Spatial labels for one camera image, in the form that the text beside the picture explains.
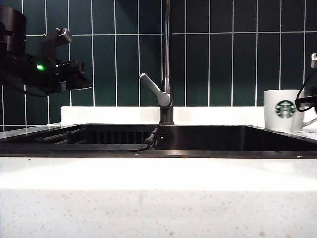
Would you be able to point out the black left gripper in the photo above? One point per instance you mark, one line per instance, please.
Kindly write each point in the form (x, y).
(42, 74)

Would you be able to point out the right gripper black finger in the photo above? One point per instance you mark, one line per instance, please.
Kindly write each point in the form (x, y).
(305, 100)

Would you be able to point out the white Starbucks logo mug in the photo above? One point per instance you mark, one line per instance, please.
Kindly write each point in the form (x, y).
(275, 121)

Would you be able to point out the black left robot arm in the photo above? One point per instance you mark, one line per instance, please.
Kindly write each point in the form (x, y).
(12, 27)

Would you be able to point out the black sink drain rack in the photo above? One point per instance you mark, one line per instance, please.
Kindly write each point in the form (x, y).
(74, 146)

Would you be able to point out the black sink basin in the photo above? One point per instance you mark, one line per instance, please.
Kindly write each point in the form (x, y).
(223, 140)

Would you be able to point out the dark metal faucet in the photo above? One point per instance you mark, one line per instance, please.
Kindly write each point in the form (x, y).
(167, 49)

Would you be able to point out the small black sink rod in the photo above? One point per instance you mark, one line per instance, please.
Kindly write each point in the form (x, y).
(151, 137)

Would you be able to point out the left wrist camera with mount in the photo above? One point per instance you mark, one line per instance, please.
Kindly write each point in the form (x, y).
(53, 41)

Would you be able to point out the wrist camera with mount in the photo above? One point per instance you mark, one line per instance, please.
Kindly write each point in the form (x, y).
(53, 41)
(314, 59)

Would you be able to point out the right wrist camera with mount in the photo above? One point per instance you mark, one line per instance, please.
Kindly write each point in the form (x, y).
(314, 59)

